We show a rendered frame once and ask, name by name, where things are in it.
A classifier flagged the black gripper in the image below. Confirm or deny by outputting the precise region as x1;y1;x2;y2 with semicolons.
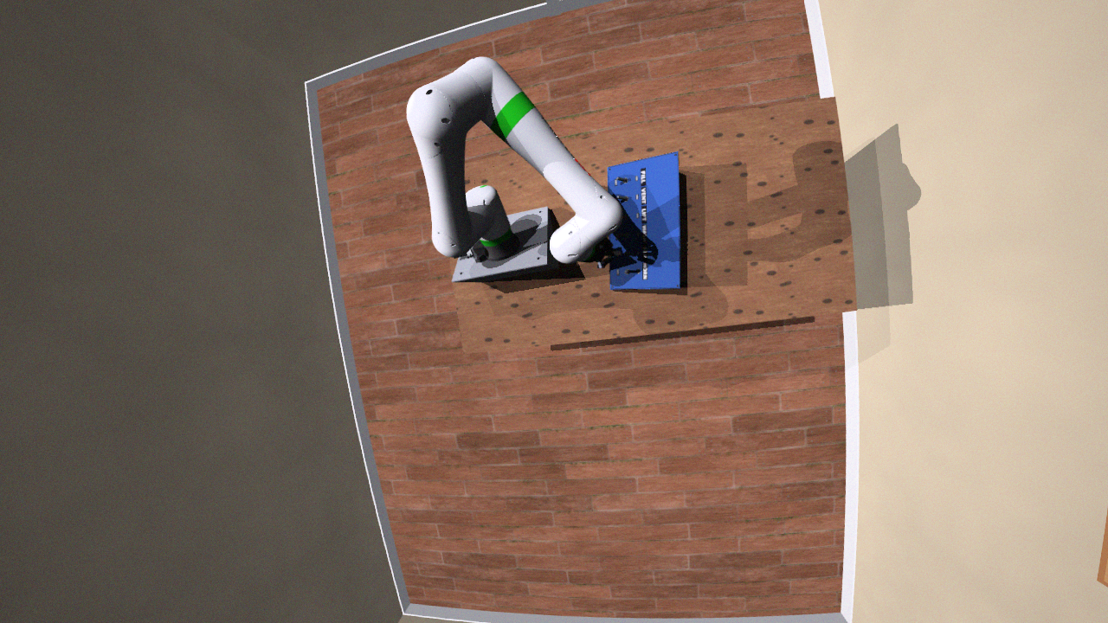
596;238;620;268

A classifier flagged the blue switch console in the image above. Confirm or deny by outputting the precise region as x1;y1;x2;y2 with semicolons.
608;151;680;290

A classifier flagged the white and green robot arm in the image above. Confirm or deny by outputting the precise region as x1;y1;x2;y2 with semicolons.
407;57;623;264

